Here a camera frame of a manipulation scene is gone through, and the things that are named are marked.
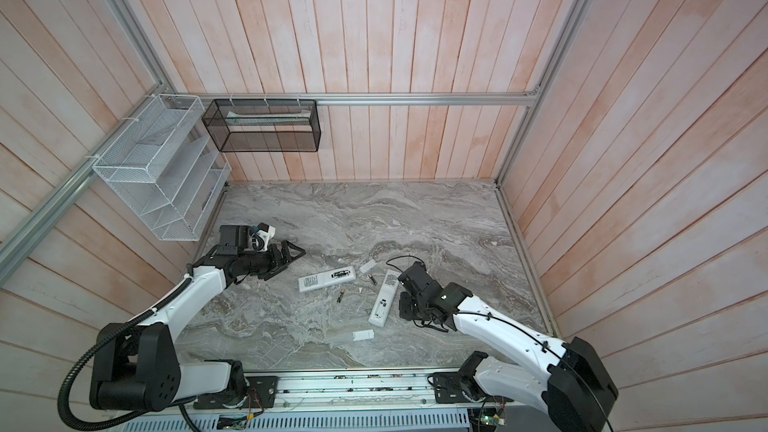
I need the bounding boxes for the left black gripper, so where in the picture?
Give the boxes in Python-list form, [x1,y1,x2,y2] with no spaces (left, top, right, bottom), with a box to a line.
[239,240,306,280]

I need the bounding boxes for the white remote control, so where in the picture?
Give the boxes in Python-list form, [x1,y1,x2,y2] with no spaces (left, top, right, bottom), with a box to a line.
[368,270,399,327]
[298,266,356,293]

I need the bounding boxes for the white battery cover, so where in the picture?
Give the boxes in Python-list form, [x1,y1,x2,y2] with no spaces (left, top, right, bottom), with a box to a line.
[352,329,375,342]
[358,259,377,275]

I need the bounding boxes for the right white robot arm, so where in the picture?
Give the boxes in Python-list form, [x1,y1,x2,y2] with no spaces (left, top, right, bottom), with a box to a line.
[399,279,619,431]

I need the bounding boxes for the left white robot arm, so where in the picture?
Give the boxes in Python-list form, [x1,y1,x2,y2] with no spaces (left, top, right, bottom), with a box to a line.
[89,223,306,412]

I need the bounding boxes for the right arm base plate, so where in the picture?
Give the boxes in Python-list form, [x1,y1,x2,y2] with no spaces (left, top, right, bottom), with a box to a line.
[427,372,513,404]

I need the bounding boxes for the aluminium mounting rail front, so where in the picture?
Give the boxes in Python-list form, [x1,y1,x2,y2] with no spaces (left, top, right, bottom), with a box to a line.
[101,367,604,418]

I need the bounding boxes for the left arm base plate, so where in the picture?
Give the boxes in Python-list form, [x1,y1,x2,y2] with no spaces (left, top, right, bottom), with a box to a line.
[193,376,279,411]

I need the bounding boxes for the black wire mesh basket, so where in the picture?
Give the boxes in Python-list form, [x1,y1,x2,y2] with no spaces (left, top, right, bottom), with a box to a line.
[202,98,322,153]

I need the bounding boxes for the white wire mesh shelf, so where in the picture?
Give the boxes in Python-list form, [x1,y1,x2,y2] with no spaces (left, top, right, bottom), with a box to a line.
[94,95,231,242]

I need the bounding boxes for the aluminium frame bar back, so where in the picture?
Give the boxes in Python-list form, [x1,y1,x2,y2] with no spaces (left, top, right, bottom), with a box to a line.
[167,92,538,106]

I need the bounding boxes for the aluminium frame bar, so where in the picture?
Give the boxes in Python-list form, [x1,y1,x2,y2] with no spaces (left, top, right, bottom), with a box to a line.
[1,84,169,285]
[167,92,538,106]

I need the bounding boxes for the black corrugated cable conduit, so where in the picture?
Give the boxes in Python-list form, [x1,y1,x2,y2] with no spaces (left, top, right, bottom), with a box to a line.
[57,275,196,432]

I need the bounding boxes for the aluminium frame bar left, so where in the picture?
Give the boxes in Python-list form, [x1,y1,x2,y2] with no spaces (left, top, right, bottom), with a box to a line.
[1,84,169,285]

